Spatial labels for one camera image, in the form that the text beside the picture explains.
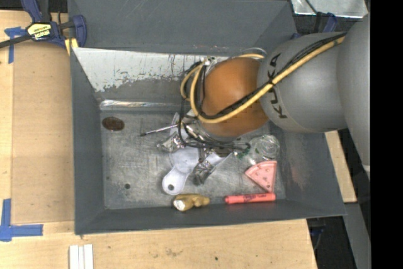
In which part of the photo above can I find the white plastic measuring spoon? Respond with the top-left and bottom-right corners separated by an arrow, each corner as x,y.
161,147 -> 202,197

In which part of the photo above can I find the brown oval disc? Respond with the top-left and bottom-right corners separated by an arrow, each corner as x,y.
101,116 -> 125,132

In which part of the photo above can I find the orange-red marker pen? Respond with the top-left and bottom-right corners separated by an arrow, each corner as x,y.
224,192 -> 277,205

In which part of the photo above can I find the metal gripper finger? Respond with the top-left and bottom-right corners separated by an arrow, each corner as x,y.
156,136 -> 187,154
191,157 -> 219,186

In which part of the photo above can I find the gold toy figure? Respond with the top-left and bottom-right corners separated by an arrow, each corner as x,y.
172,193 -> 211,212

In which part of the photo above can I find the pale wood flat board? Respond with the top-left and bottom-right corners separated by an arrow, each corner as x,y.
11,40 -> 76,226

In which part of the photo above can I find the pink wedge-shaped toy slice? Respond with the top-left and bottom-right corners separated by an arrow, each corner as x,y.
244,160 -> 278,193

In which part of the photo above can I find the clear glass cup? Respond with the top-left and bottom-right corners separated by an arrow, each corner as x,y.
251,134 -> 281,162

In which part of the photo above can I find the grey metal bin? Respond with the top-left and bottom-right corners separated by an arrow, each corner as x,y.
65,0 -> 348,236

